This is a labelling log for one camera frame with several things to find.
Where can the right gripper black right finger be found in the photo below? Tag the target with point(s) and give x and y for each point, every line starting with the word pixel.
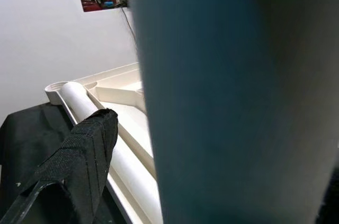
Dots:
pixel 332 202

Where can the white plastic children table top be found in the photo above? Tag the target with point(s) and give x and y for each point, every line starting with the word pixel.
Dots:
pixel 127 94

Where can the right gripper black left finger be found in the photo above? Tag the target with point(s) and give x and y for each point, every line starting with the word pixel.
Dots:
pixel 79 160

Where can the white plastic table leg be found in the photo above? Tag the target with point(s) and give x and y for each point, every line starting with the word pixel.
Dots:
pixel 132 176
pixel 225 102

